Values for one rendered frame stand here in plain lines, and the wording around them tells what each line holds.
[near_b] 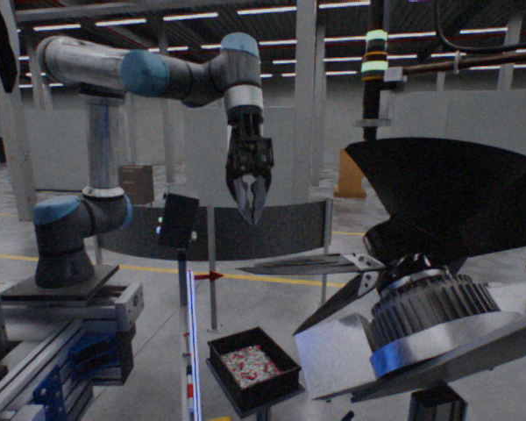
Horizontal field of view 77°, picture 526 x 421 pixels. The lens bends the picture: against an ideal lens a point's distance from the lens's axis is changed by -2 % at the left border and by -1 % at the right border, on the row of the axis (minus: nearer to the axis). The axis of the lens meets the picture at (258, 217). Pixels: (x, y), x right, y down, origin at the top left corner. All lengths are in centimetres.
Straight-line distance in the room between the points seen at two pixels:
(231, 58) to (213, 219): 180
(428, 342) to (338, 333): 21
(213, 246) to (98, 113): 158
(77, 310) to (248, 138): 70
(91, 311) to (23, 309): 19
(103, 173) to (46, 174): 1028
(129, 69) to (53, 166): 1051
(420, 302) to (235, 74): 52
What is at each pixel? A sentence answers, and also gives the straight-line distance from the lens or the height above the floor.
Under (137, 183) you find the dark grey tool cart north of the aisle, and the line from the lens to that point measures 736.
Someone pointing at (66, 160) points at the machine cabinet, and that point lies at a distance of 1080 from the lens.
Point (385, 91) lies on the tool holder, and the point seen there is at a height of 151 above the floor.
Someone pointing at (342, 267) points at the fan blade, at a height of 119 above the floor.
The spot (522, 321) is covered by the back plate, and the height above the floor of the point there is 123.
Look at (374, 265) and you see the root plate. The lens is 71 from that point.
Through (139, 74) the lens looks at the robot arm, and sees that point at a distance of 64.
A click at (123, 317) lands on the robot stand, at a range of 103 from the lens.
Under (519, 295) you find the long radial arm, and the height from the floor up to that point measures 113.
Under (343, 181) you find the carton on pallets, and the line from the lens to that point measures 870.
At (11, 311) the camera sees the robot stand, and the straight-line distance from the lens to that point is 117.
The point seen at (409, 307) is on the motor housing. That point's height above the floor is 115.
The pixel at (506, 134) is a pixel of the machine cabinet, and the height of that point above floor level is 153.
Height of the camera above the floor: 143
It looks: 13 degrees down
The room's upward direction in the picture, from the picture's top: straight up
